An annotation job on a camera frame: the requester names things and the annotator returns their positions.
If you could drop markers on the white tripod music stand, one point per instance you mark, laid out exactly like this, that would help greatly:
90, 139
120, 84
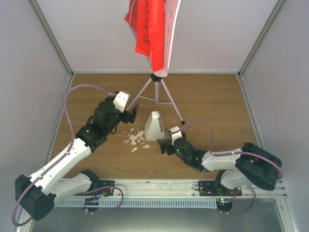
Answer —
162, 94

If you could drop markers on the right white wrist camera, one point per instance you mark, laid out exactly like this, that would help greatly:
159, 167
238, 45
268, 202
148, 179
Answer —
175, 133

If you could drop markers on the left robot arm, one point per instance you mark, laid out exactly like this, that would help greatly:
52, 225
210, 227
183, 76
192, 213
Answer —
38, 193

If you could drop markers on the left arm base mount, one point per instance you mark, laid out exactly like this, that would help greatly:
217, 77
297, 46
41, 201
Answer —
103, 188

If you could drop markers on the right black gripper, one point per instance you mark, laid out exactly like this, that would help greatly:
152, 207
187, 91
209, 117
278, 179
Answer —
163, 145

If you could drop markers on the aluminium rail frame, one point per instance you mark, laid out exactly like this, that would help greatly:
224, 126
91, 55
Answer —
255, 211

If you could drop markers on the white metronome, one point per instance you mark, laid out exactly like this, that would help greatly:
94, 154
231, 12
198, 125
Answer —
154, 128

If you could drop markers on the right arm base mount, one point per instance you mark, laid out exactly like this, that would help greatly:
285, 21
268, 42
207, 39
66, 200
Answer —
208, 188

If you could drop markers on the slotted cable duct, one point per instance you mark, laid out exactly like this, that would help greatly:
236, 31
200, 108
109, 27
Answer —
154, 203

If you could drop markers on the white debris pile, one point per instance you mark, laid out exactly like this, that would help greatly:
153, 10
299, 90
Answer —
135, 139

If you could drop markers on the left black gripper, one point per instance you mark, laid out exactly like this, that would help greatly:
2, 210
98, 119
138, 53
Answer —
126, 118

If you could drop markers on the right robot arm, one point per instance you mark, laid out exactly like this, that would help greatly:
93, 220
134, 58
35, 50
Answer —
243, 166

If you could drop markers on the red sheet music paper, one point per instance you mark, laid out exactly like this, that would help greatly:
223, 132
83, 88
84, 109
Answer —
147, 19

